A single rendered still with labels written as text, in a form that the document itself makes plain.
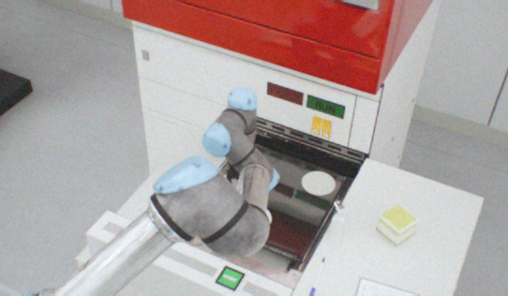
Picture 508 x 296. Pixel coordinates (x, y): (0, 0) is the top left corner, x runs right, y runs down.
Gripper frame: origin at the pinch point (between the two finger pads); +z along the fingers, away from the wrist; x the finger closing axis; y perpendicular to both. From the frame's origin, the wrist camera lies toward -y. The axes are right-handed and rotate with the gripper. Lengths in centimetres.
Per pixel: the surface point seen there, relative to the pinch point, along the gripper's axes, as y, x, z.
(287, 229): -13.0, -10.9, 1.4
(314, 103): 16.3, -23.6, -18.8
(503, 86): 109, -149, 56
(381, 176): -2.7, -40.4, -5.2
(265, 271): -24.9, -2.7, 3.3
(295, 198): -1.8, -15.7, 1.4
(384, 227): -24.8, -33.4, -9.4
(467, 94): 118, -137, 66
